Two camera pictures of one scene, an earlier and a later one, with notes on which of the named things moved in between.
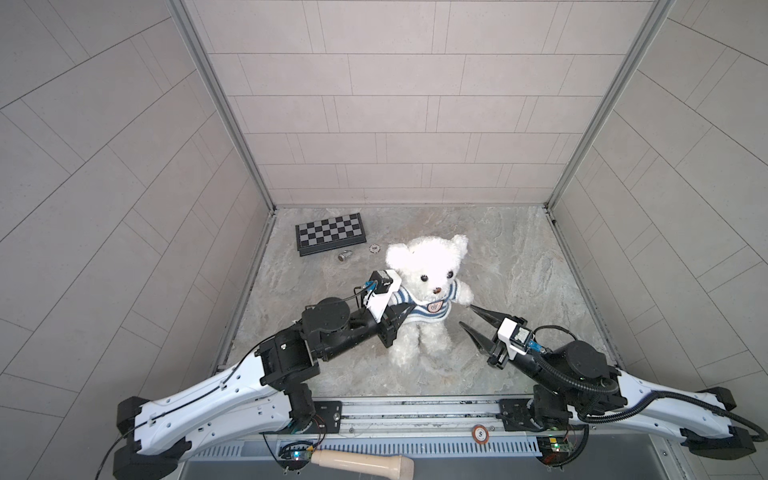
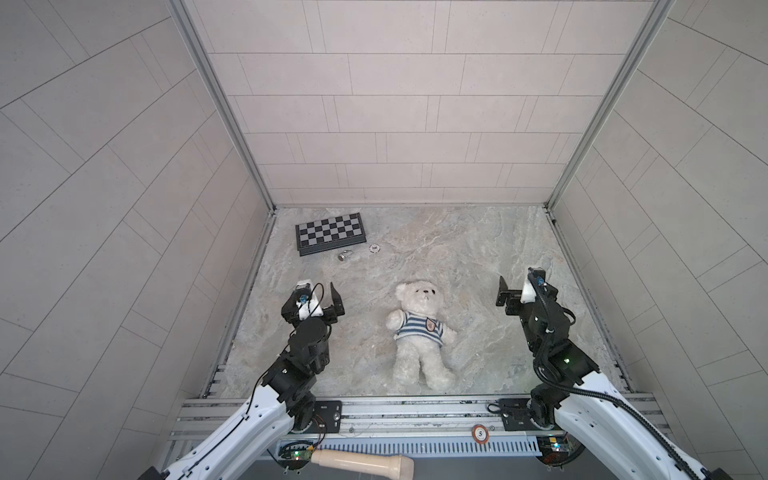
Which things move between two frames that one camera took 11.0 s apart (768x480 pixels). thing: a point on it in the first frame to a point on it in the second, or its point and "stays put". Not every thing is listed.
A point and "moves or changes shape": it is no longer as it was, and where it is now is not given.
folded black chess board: (330, 234) stays put
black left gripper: (387, 327) to (329, 316)
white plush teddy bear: (430, 284) moves or changes shape
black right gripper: (499, 356) to (512, 299)
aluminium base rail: (423, 427) stays put
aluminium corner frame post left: (180, 11) stays put
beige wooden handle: (373, 464) stays put
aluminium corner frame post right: (658, 12) stays put
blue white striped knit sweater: (425, 311) to (414, 324)
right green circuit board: (553, 449) stays put
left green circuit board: (295, 457) stays put
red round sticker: (480, 434) stays put
